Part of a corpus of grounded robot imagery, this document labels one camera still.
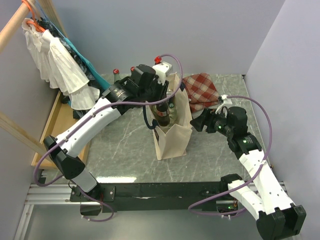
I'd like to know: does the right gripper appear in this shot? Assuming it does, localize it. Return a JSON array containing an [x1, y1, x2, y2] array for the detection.
[[189, 107, 233, 137]]

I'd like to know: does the green cap bottle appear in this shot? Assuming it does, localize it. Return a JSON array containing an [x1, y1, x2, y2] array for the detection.
[[168, 98, 178, 125]]

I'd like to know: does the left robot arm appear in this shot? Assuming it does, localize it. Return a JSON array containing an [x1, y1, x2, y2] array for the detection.
[[44, 62, 172, 201]]

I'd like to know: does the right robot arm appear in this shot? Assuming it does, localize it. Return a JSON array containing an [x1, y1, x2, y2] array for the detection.
[[190, 106, 307, 240]]

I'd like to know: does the cream canvas tote bag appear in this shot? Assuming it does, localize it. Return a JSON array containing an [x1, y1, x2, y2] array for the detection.
[[142, 72, 193, 161]]

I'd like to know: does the red plaid folded cloth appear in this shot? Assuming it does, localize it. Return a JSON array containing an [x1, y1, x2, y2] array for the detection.
[[182, 73, 220, 113]]

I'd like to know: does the black base beam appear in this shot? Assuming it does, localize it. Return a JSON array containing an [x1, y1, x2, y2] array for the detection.
[[70, 181, 226, 212]]

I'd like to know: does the teal garment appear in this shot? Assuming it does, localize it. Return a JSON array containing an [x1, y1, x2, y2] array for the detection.
[[47, 21, 112, 91]]

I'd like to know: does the dark floral garment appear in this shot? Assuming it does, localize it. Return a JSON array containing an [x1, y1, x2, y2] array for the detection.
[[37, 19, 110, 120]]

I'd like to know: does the white pleated garment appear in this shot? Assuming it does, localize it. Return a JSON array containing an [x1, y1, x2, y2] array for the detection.
[[21, 18, 100, 111]]

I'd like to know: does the wooden clothes rack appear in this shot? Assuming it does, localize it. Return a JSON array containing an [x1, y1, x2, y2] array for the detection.
[[0, 0, 96, 170]]

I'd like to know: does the orange hanger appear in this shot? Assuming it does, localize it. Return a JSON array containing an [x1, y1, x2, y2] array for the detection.
[[21, 0, 45, 33]]

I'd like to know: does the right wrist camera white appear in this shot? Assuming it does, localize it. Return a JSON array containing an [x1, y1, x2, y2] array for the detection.
[[215, 94, 233, 114]]

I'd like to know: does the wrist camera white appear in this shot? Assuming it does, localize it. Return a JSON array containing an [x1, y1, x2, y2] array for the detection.
[[215, 94, 233, 114], [152, 56, 173, 85]]

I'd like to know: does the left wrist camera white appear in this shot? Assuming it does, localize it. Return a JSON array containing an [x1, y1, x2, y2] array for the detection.
[[152, 56, 173, 85]]

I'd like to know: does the aluminium frame rail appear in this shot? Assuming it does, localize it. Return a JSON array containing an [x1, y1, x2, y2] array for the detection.
[[13, 183, 76, 240]]

